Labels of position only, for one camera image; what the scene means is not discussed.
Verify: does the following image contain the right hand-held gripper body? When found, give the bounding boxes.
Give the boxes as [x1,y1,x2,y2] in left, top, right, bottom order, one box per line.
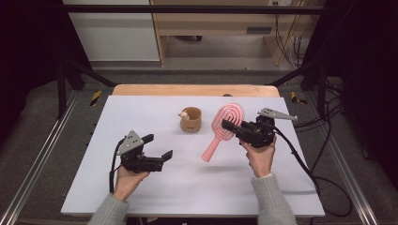
[235,107,299,149]

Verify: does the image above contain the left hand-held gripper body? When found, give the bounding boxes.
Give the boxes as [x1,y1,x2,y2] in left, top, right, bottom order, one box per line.
[115,129,165,174]

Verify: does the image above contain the pink hairbrush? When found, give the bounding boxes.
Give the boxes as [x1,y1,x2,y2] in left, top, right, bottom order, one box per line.
[201,102,245,163]

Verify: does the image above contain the person's left hand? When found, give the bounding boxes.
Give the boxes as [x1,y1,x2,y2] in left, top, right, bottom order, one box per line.
[112,167,151,203]

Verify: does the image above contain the person's right hand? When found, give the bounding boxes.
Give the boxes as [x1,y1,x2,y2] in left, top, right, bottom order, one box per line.
[238,135,278,179]

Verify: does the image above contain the brown cup with hedgehog figure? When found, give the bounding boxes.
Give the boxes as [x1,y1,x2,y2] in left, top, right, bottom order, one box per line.
[177,106,202,133]

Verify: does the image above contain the wooden table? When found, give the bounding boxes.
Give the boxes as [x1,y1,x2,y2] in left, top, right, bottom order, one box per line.
[112,83,281,98]

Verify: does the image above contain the black metal stand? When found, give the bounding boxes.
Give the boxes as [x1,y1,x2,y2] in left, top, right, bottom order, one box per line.
[55,59,117,120]
[268,60,328,120]

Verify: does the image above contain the light wooden desk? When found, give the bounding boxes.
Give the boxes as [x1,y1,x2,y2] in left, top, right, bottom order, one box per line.
[149,0,314,68]

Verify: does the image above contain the white cabinet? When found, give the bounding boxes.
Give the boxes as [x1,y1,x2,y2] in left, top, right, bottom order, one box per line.
[62,0,161,62]

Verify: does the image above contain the dark curtain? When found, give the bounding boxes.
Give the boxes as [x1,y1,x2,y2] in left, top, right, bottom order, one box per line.
[304,0,398,188]
[0,0,92,144]

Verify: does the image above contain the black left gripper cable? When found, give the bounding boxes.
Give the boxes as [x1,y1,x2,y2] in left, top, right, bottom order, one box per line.
[108,139,126,195]

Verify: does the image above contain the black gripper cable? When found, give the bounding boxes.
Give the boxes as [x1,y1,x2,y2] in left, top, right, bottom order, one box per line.
[270,125,354,218]
[108,139,126,195]

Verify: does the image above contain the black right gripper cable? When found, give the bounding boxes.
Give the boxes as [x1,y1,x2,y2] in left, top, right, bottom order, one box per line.
[270,125,354,218]

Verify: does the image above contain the black floor cables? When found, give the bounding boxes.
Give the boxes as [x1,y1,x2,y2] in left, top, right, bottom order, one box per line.
[294,78,345,170]

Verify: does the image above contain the hanging cable bundle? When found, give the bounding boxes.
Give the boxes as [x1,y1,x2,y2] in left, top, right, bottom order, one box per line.
[273,1,306,68]

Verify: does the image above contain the aluminium rail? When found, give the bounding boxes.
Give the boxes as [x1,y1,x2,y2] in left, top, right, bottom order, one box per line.
[304,93,380,225]
[0,90,81,225]

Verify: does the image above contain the black horizontal frame bar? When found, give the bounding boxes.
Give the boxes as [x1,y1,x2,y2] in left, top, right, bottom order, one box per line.
[62,4,329,15]

